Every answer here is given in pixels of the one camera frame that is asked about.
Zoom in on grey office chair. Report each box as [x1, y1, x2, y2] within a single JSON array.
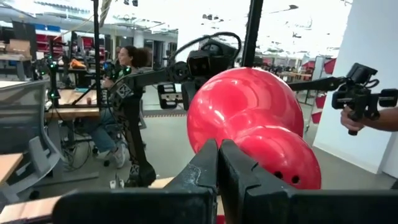
[[0, 80, 100, 203]]

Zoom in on person's forearm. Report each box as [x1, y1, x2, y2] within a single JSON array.
[[360, 107, 398, 133]]

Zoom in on red desk lamp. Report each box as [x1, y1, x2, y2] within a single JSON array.
[[186, 67, 323, 224]]

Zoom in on background wooden desk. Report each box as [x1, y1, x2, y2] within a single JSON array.
[[45, 88, 102, 121]]

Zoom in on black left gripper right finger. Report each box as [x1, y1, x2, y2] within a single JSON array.
[[218, 139, 398, 224]]

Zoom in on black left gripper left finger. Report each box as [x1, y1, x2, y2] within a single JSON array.
[[52, 139, 219, 224]]

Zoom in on light wooden desk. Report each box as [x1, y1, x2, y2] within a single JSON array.
[[0, 152, 24, 186]]

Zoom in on person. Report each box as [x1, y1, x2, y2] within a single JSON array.
[[82, 45, 154, 169]]

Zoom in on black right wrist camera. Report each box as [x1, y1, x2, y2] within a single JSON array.
[[186, 39, 239, 78]]

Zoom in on person's hand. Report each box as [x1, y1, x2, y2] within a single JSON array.
[[340, 107, 366, 133]]

